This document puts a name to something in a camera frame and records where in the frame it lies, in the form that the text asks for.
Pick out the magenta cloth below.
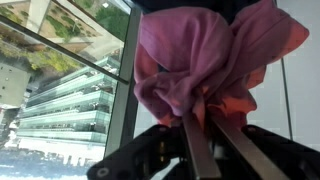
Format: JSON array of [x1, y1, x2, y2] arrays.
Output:
[[133, 0, 310, 129]]

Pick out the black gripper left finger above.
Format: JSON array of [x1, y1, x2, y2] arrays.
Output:
[[86, 111, 223, 180]]

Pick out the dark window frame post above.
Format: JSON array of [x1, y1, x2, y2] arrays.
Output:
[[103, 6, 143, 158]]

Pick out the horizontal window rail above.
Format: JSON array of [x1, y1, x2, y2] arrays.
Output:
[[0, 14, 130, 85]]

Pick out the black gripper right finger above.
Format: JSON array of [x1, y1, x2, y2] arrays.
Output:
[[209, 114, 320, 180]]

